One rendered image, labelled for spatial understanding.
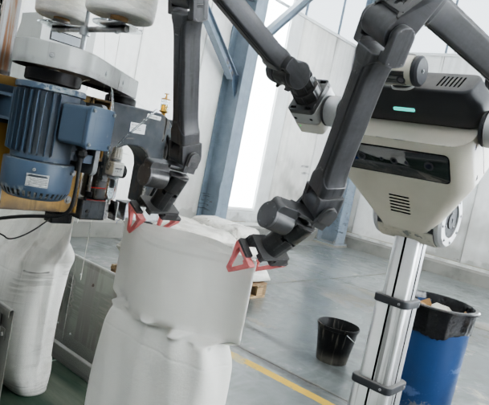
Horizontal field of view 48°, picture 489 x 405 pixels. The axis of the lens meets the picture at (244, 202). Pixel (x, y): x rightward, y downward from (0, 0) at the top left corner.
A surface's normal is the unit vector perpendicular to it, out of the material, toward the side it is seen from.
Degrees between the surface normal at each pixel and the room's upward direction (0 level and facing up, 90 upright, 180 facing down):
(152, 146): 90
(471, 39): 116
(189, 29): 112
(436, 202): 130
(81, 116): 90
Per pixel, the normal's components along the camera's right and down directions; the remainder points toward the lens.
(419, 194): -0.62, 0.58
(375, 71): 0.25, 0.75
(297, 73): 0.61, 0.38
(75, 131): -0.28, 0.03
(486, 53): 0.37, 0.59
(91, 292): -0.64, -0.06
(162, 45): 0.74, 0.20
